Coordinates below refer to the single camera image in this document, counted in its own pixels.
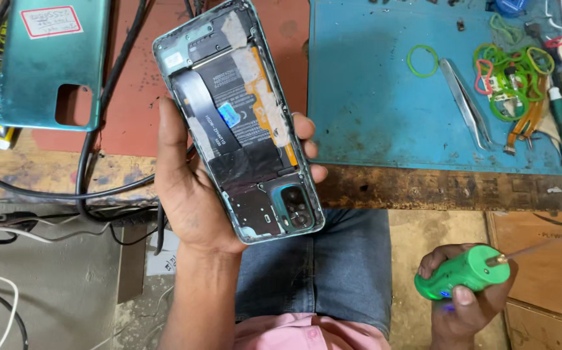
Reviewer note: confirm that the person's right hand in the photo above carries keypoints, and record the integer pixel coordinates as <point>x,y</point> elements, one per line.
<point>470,321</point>

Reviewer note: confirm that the person's left hand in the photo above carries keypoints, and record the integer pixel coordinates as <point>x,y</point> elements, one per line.
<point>188,194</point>

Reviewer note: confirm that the green electric screwdriver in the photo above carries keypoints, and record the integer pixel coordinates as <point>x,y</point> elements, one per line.
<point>465,272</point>

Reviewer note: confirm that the teal smartphone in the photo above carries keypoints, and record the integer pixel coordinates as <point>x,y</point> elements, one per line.
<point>242,126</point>

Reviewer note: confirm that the white paper notes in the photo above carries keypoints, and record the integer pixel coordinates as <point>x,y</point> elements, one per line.
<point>164,257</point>

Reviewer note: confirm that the plywood box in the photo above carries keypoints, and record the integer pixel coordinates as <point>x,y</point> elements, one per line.
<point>548,282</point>

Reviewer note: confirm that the person's blue jeans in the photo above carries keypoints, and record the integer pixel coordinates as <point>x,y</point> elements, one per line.
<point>319,267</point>

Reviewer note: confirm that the person's pink shirt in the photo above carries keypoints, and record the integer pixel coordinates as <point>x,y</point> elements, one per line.
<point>300,335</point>

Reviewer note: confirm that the teal phone back cover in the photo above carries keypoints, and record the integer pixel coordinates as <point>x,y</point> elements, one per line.
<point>42,68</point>

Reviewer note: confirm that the blue work mat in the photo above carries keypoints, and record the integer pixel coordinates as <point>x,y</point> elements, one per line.
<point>368,97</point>

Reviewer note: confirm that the steel tweezers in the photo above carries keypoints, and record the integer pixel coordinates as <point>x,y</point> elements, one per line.
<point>463,99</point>

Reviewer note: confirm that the pile of green rubber bands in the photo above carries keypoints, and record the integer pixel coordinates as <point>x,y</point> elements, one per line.
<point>509,95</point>

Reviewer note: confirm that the pink rubber band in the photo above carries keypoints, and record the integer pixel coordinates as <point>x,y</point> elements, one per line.
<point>478,82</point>

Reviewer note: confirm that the single green rubber band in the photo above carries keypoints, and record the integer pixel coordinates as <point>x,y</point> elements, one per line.
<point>408,63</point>

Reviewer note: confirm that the red rubber band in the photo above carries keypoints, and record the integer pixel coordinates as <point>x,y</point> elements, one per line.
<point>557,42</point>

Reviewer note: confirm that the thin light green rubber band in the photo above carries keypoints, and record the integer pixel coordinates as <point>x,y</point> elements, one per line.
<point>502,28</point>

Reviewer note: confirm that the small dark metal part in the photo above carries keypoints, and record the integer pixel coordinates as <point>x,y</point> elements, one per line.
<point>460,24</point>

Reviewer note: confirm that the blue round container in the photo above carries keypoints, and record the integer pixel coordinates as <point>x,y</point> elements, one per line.
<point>510,7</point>

